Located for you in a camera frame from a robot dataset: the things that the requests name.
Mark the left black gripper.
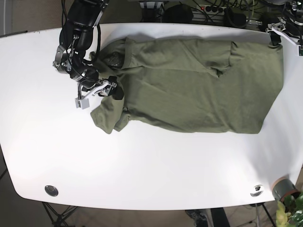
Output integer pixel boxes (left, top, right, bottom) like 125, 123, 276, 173
266, 17, 303, 57

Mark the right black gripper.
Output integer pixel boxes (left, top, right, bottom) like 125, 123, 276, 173
71, 66, 124, 109

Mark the olive green T-shirt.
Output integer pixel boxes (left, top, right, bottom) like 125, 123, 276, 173
91, 38, 284, 134

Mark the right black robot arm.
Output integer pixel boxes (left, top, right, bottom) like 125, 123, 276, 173
53, 0, 124, 109

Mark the left silver table grommet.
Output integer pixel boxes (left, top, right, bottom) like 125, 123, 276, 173
45, 185, 59, 197

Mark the silver table grommet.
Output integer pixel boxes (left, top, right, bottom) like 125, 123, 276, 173
250, 185, 264, 197
45, 185, 59, 197

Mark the grey plant pot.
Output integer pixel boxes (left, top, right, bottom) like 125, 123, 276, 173
271, 177, 300, 202

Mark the right silver table grommet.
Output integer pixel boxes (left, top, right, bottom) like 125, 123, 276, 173
250, 185, 264, 197

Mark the green potted plant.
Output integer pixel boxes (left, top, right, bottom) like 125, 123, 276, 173
276, 193, 303, 227

